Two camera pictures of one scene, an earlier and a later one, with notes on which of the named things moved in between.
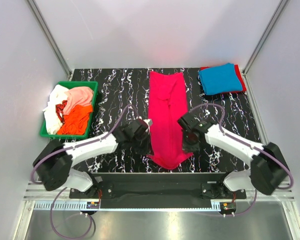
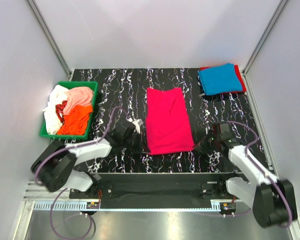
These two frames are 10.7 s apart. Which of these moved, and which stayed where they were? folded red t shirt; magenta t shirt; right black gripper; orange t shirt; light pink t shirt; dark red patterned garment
Moved: right black gripper; magenta t shirt
Stayed: orange t shirt; dark red patterned garment; light pink t shirt; folded red t shirt
